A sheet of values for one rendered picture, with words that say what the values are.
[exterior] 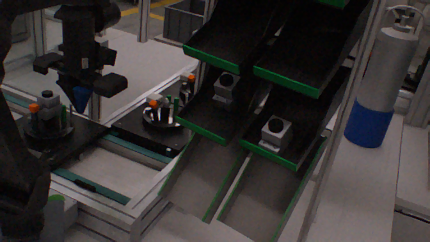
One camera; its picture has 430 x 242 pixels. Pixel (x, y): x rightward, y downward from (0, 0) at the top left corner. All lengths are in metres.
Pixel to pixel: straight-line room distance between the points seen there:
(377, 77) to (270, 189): 0.77
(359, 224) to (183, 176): 0.56
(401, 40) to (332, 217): 0.65
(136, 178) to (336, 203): 0.61
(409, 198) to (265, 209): 0.67
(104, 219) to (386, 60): 1.07
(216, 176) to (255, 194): 0.10
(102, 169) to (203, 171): 0.34
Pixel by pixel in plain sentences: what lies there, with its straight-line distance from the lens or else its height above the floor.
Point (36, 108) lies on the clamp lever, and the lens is 1.21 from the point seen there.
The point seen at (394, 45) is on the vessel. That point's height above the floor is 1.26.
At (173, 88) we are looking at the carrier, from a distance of 1.57.
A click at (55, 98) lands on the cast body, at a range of 1.24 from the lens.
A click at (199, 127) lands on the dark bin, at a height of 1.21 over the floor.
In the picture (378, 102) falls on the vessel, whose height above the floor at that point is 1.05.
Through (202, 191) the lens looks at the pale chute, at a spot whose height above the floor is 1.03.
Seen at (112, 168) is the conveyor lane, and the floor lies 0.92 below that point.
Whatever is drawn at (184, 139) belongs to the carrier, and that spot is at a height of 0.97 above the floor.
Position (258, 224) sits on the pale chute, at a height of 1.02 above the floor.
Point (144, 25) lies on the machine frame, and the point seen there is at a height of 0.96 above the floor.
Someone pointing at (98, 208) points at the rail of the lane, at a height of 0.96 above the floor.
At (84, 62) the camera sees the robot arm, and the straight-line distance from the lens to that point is 0.81.
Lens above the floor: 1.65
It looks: 30 degrees down
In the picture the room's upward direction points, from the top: 9 degrees clockwise
